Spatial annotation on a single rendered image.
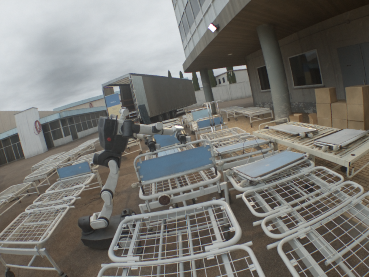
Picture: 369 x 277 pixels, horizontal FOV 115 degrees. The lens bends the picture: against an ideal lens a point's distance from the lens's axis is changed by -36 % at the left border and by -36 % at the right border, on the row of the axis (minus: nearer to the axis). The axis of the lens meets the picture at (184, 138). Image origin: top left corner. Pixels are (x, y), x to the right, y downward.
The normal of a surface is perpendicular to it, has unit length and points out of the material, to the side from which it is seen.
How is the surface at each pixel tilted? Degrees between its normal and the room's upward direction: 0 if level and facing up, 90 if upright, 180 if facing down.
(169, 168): 90
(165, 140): 90
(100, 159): 90
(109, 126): 102
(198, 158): 90
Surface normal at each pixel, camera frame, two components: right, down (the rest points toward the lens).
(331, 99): 0.31, 0.12
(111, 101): 0.10, 0.16
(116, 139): 0.61, 0.40
